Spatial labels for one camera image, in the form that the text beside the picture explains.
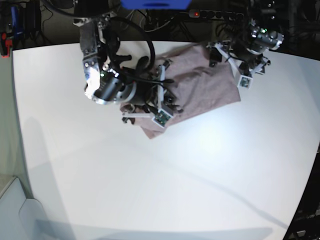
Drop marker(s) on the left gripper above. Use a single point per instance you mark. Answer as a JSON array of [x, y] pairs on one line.
[[250, 56]]

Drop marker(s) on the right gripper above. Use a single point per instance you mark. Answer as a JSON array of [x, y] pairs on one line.
[[141, 93]]

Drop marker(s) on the mauve t-shirt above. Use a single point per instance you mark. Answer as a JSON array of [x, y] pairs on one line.
[[198, 88]]

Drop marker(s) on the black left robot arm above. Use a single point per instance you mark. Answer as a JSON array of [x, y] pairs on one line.
[[247, 38]]

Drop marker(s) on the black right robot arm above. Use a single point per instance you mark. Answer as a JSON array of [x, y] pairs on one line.
[[106, 80]]

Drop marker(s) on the black power strip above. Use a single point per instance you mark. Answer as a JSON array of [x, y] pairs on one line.
[[214, 15]]

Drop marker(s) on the blue box overhead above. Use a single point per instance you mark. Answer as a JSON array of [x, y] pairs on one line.
[[155, 4]]

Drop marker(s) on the red and blue clamp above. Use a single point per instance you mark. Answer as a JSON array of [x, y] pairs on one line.
[[7, 38]]

